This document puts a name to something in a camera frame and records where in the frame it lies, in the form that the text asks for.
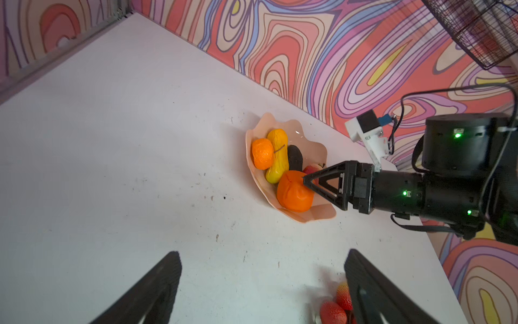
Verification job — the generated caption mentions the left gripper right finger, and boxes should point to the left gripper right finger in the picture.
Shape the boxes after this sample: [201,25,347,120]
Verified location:
[344,249,437,324]

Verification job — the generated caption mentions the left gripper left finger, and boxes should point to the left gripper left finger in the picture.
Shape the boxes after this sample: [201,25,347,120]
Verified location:
[93,251,182,323]

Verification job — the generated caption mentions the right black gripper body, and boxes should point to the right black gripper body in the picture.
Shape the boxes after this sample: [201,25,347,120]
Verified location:
[346,161,424,215]

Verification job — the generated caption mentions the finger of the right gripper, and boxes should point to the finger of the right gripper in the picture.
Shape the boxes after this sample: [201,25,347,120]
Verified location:
[304,178,349,211]
[303,161,347,188]

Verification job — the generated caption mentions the red fake apple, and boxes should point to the red fake apple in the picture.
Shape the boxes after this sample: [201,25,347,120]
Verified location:
[303,163,325,175]

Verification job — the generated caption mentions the dark fake avocado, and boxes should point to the dark fake avocado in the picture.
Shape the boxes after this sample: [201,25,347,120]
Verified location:
[287,145,304,171]

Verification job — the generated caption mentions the red fake grape bunch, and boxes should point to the red fake grape bunch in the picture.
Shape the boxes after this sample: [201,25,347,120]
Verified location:
[319,282,357,324]

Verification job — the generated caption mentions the large orange fake orange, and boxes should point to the large orange fake orange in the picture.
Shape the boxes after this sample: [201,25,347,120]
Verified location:
[277,170,314,213]

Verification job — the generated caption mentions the yellow fake fruit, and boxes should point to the yellow fake fruit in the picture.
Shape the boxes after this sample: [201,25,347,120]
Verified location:
[265,128,289,184]

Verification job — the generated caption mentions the small orange fake tangerine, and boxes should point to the small orange fake tangerine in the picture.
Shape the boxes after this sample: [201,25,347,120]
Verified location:
[252,139,275,170]

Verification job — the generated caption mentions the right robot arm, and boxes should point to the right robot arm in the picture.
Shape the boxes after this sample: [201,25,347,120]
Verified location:
[304,113,517,245]

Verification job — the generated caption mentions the pink lotus fruit bowl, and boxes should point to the pink lotus fruit bowl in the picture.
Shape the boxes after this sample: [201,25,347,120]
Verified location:
[245,113,337,223]

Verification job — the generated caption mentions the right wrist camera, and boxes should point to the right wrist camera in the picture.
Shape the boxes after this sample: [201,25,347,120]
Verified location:
[345,109,393,171]

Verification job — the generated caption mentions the black wire basket back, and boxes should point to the black wire basket back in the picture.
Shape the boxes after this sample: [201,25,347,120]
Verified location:
[423,0,517,70]

